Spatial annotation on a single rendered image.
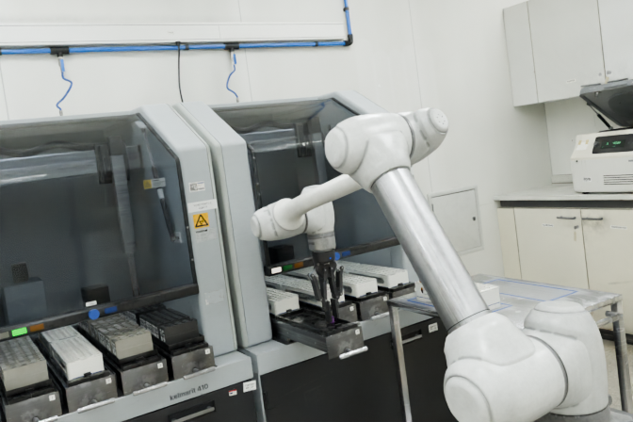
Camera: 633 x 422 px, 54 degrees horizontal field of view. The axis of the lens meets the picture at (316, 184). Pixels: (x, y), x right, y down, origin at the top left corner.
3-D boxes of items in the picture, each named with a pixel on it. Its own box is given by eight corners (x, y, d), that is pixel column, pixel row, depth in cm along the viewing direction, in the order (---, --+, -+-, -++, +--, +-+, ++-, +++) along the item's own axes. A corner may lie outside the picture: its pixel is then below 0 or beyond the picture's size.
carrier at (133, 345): (152, 348, 196) (149, 330, 196) (154, 350, 194) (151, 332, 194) (115, 360, 190) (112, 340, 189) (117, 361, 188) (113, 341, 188)
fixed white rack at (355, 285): (315, 291, 255) (313, 276, 255) (335, 285, 261) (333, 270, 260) (357, 300, 230) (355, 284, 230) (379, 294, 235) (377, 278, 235)
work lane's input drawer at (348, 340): (235, 323, 248) (232, 300, 247) (266, 315, 255) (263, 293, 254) (336, 364, 186) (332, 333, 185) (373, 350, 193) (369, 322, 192)
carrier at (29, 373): (48, 378, 180) (45, 358, 180) (50, 380, 178) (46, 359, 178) (4, 391, 174) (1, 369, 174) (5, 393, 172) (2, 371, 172)
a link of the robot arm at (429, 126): (406, 126, 171) (367, 131, 164) (447, 93, 157) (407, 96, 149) (424, 170, 168) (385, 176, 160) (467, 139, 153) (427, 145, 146)
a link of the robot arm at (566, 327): (625, 397, 134) (615, 298, 133) (575, 427, 124) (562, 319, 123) (559, 380, 148) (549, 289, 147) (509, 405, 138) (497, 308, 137)
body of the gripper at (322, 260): (327, 246, 210) (331, 273, 211) (305, 251, 206) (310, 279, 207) (339, 247, 204) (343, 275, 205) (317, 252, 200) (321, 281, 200)
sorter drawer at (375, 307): (273, 297, 285) (270, 278, 284) (300, 290, 292) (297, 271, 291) (368, 323, 223) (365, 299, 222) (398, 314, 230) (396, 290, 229)
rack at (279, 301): (240, 306, 245) (238, 291, 245) (263, 300, 250) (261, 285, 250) (276, 318, 220) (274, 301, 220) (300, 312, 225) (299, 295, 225)
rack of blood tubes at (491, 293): (415, 300, 214) (413, 282, 214) (438, 293, 219) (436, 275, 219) (478, 314, 188) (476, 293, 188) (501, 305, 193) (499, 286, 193)
